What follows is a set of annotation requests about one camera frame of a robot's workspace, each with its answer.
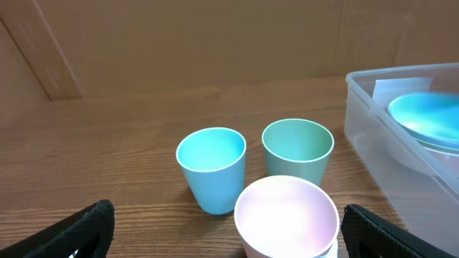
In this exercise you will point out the green plastic cup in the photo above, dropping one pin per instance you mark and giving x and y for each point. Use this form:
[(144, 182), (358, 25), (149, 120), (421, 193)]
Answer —
[(297, 147)]

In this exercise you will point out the pink plastic cup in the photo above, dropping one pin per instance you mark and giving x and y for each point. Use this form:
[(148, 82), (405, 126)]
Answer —
[(286, 216)]

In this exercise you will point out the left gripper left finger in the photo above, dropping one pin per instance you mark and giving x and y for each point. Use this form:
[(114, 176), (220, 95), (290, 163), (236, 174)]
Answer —
[(87, 233)]

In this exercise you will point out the green plastic bowl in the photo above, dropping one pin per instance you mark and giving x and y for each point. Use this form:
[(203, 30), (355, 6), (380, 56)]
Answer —
[(438, 148)]

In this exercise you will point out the blue plastic bowl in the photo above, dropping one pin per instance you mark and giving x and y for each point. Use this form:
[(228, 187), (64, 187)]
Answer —
[(431, 117)]

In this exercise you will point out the blue plastic cup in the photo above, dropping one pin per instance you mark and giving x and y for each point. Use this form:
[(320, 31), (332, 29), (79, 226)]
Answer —
[(213, 161)]

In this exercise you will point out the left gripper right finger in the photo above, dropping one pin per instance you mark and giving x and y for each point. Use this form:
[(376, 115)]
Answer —
[(367, 235)]

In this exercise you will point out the clear plastic container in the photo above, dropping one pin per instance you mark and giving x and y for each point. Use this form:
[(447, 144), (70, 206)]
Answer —
[(420, 183)]

